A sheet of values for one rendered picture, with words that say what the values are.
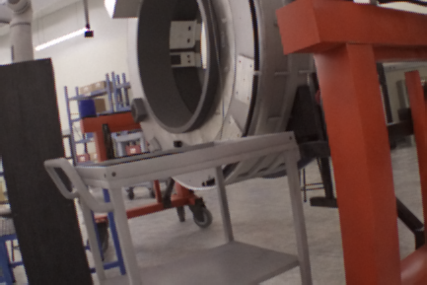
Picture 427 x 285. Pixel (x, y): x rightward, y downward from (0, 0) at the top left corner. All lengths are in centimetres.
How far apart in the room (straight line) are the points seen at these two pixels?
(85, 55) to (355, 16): 818
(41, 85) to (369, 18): 111
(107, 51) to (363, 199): 788
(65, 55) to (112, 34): 139
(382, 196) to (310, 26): 41
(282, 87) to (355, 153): 64
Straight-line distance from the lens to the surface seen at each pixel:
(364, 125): 86
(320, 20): 81
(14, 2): 165
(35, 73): 149
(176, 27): 239
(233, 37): 150
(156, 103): 219
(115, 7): 232
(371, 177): 87
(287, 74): 143
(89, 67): 875
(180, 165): 92
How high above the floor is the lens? 73
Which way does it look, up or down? level
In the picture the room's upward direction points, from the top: 10 degrees counter-clockwise
